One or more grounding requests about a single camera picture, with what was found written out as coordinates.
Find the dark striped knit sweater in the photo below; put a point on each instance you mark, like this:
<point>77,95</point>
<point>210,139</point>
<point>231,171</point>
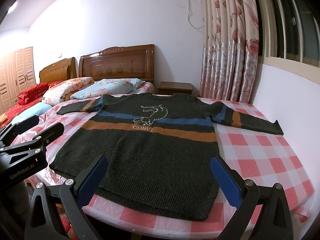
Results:
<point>158,148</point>

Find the dark wooden headboard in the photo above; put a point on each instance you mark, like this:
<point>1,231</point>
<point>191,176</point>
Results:
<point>119,63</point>

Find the light blue blanket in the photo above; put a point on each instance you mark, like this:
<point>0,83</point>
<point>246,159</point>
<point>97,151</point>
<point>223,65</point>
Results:
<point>35,110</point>

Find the wooden nightstand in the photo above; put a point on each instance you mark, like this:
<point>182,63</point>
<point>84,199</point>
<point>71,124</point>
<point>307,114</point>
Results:
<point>170,88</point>

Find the light blue floral pillow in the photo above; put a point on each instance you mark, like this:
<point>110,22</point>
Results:
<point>109,87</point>

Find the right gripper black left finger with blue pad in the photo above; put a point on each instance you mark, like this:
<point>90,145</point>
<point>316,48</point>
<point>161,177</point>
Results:
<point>44,221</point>

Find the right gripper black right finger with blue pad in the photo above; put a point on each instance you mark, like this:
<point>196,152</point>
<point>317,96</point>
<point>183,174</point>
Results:
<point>274,220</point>

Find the light wooden headboard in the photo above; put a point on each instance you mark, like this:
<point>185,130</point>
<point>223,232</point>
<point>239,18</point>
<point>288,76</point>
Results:
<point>59,71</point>

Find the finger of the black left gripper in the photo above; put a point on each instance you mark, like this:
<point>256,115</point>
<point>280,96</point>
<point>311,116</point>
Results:
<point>43,139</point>
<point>11,131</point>

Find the window with white bars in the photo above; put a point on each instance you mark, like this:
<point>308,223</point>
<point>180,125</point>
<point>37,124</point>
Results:
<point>290,36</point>

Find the light wooden wardrobe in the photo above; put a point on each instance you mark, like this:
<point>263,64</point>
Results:
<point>16,74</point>

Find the orange floral pillow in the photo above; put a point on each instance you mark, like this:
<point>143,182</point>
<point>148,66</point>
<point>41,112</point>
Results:
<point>63,91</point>

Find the red quilt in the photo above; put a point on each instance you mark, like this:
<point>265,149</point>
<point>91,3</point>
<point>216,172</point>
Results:
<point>26,99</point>

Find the pink floral curtain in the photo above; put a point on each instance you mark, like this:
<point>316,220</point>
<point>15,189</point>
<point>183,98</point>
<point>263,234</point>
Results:
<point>230,49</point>

